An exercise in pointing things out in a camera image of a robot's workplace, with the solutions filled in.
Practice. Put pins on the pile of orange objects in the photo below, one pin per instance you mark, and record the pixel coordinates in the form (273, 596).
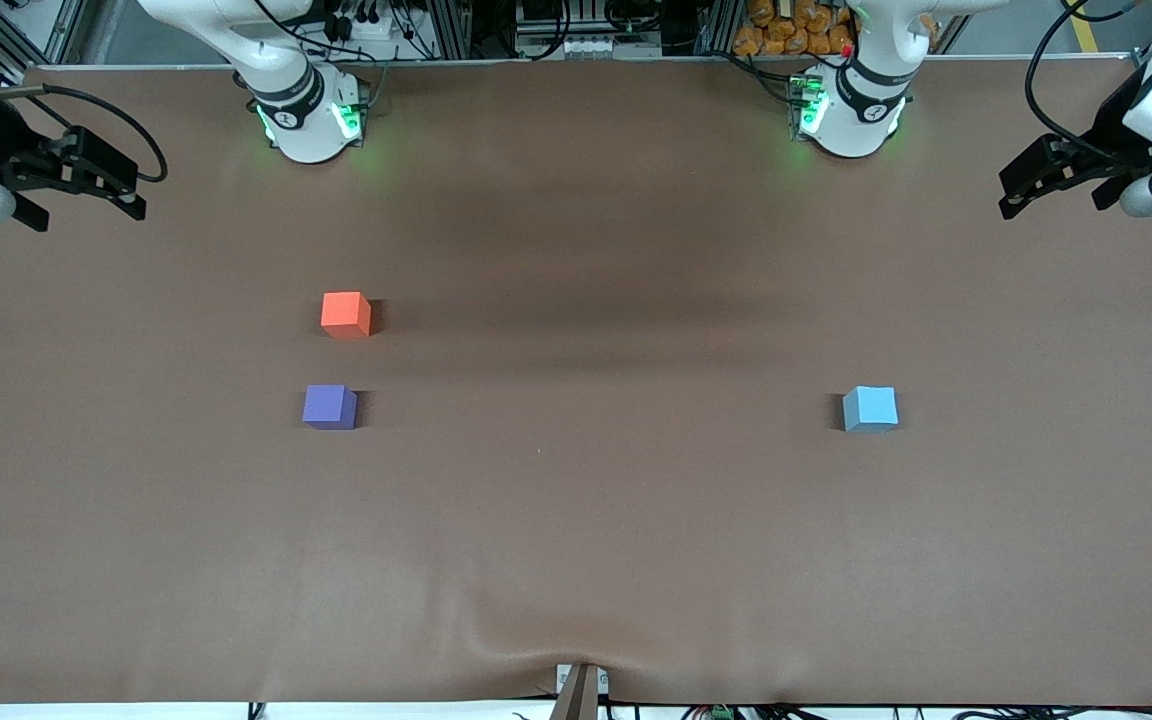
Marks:
(786, 35)

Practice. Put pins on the blue foam block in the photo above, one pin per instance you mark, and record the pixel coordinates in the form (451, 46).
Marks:
(870, 408)

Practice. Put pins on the orange foam block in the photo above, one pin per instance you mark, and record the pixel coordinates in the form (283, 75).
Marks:
(344, 312)

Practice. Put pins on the aluminium profile camera post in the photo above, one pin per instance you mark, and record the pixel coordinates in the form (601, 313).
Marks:
(578, 700)

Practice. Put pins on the green terminal connector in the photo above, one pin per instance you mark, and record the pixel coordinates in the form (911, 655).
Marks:
(722, 713)

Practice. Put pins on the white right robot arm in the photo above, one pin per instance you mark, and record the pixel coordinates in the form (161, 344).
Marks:
(301, 110)

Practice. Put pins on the white power strip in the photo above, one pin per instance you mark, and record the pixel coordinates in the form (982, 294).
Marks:
(366, 28)

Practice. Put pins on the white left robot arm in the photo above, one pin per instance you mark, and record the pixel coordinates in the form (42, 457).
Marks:
(851, 120)

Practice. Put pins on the brown table mat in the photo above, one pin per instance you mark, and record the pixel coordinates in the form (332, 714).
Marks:
(576, 500)

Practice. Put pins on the white socket block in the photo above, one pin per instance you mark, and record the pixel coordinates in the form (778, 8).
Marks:
(576, 46)

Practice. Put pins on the purple foam block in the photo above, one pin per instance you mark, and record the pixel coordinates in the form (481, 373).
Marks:
(328, 406)

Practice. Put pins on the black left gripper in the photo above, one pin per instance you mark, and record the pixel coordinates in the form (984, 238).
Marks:
(1116, 122)

